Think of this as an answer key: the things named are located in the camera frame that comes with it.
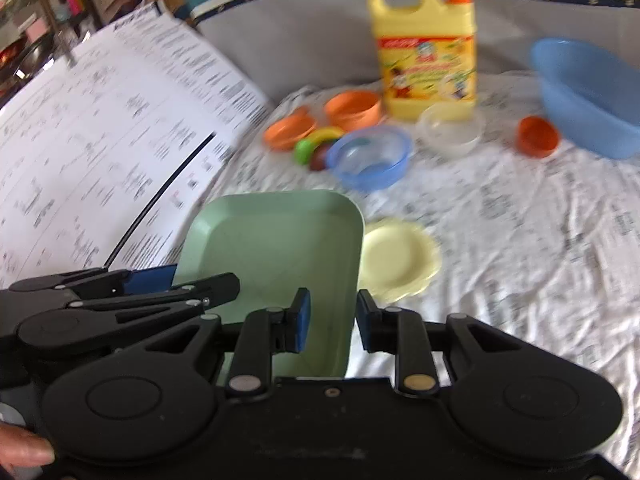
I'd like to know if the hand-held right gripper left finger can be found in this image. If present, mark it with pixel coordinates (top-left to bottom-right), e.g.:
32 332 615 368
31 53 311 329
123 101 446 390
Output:
120 287 312 399

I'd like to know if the orange plastic cup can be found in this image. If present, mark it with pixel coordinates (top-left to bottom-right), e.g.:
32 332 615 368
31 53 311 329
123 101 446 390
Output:
323 91 383 132

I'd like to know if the small orange bowl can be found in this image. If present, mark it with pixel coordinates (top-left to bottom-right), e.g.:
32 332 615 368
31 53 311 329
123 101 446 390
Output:
517 116 561 159

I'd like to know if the person's left hand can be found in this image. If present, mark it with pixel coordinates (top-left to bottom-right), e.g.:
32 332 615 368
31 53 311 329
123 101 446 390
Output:
0 421 56 470

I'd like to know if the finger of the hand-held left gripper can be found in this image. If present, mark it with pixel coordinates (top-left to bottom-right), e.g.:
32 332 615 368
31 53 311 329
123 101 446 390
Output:
17 272 241 357
10 264 179 302

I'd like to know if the clear plastic bowl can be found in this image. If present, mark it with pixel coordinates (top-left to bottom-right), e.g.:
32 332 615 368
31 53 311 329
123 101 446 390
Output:
416 104 487 158

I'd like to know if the blue translucent bowl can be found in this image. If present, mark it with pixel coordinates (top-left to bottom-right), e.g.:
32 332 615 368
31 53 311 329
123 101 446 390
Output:
326 126 414 192

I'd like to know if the grey and teal bedsheet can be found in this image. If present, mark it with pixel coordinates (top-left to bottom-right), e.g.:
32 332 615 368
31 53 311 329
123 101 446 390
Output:
175 0 640 107

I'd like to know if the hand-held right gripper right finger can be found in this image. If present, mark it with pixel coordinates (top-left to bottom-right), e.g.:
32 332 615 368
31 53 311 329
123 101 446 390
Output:
356 290 551 395

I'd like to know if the yellow toy banana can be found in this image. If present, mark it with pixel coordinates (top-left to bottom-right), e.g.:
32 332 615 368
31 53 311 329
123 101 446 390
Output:
304 126 346 150

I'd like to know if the white printed blanket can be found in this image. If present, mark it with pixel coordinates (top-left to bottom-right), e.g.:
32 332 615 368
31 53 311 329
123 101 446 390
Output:
195 71 640 480

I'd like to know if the pale yellow round plate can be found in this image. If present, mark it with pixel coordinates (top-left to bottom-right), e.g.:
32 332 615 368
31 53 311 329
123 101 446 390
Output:
357 220 443 305

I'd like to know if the yellow detergent pump bottle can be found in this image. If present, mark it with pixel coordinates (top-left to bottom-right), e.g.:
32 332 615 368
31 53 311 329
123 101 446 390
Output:
367 0 478 122

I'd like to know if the large blue basin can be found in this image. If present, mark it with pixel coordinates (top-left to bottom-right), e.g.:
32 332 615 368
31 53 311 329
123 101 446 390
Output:
530 36 640 161

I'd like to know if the cluttered storage shelf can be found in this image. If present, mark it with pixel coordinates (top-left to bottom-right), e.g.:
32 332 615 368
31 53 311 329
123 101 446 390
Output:
0 0 187 106

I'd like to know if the white printed instruction sheet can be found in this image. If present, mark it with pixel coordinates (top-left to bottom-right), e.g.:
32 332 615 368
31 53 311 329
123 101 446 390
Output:
0 0 273 291

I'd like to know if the small orange plate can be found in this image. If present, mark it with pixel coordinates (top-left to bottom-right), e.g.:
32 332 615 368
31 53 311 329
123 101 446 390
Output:
263 112 319 152

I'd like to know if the green rectangular plate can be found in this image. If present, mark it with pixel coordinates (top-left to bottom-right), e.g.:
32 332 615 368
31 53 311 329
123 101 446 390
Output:
172 189 366 378

